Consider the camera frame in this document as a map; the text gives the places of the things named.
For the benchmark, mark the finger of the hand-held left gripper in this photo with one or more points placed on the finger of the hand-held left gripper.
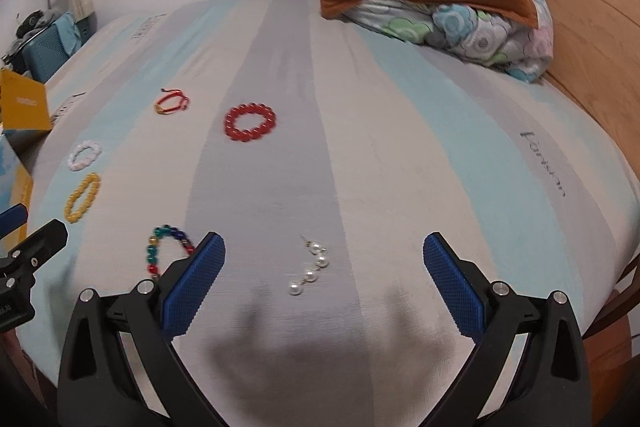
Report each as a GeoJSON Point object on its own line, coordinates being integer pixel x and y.
{"type": "Point", "coordinates": [12, 219]}
{"type": "Point", "coordinates": [42, 242]}

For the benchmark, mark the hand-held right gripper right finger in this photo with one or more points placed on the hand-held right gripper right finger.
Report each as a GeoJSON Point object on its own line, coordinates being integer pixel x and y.
{"type": "Point", "coordinates": [452, 287]}

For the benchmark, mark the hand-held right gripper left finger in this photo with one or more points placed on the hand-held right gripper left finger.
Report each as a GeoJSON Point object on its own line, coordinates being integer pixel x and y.
{"type": "Point", "coordinates": [192, 282]}

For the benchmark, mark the white cardboard box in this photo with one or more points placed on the white cardboard box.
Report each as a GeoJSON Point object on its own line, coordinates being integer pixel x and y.
{"type": "Point", "coordinates": [25, 107]}

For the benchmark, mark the blue suitcase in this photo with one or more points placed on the blue suitcase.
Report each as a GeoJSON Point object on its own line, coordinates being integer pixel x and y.
{"type": "Point", "coordinates": [45, 52]}

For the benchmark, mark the light blue cloth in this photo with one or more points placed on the light blue cloth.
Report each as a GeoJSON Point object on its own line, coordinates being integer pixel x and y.
{"type": "Point", "coordinates": [67, 29]}

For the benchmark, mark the dark clothes pile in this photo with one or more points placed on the dark clothes pile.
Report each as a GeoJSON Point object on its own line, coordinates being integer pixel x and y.
{"type": "Point", "coordinates": [32, 22]}

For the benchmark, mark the floral quilt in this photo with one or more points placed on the floral quilt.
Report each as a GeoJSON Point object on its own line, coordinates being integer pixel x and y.
{"type": "Point", "coordinates": [475, 32]}

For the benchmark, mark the wooden bed frame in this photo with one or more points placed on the wooden bed frame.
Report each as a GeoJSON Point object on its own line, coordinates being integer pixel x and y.
{"type": "Point", "coordinates": [600, 32]}

